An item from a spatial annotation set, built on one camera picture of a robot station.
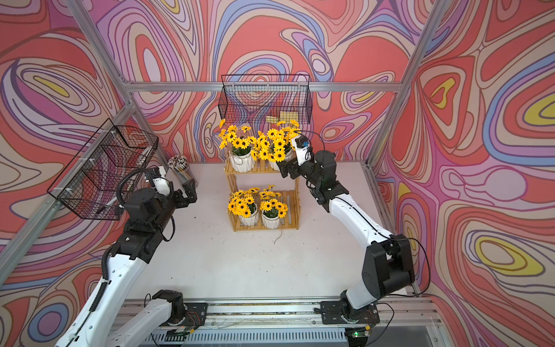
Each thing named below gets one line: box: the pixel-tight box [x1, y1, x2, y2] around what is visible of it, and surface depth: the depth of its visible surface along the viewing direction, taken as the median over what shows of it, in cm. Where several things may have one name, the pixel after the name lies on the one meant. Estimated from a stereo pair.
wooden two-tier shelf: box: [224, 153, 301, 232], surface depth 86 cm
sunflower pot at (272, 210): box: [259, 185, 289, 230], surface depth 86 cm
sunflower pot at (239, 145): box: [218, 119, 256, 173], surface depth 73 cm
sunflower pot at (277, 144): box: [250, 119, 302, 171], surface depth 70 cm
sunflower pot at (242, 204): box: [227, 187, 261, 227], surface depth 85 cm
